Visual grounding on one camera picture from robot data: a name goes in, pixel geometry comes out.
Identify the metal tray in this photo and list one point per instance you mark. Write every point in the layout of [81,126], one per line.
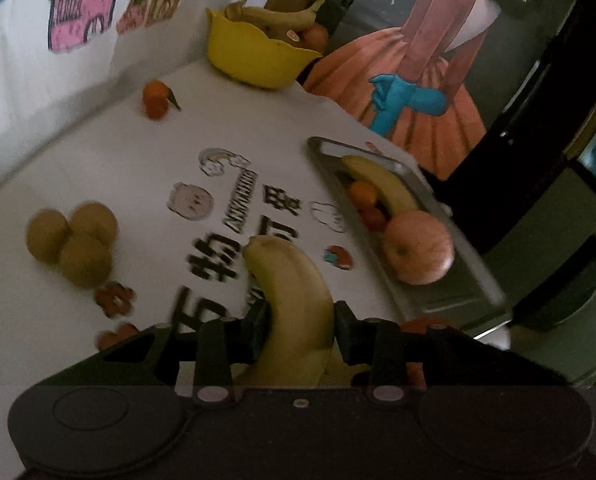
[458,280]

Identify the yellow plastic bowl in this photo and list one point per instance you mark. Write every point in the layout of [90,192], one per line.
[253,55]

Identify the tangerine with leaf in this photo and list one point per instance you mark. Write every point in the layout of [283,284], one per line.
[155,100]

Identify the sunflower girl wall poster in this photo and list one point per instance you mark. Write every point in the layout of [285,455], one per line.
[428,85]

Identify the reddish brown round fruit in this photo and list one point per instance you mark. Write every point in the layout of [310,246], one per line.
[316,38]

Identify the orange tangerine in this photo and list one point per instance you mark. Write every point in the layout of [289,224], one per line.
[363,194]

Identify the coloured houses drawing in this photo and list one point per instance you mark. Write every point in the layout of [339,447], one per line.
[77,15]

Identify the red apple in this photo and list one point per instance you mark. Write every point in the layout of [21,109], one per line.
[418,247]

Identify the dull yellow banana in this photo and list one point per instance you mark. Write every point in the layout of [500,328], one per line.
[237,10]
[288,17]

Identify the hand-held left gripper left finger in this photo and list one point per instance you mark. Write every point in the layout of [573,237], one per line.
[258,332]

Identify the dark fruit with sticker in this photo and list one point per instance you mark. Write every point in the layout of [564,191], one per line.
[293,36]

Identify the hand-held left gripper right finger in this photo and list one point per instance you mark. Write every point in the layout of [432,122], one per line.
[347,332]

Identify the bright yellow banana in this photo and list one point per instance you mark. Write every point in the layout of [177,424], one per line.
[290,300]
[385,185]

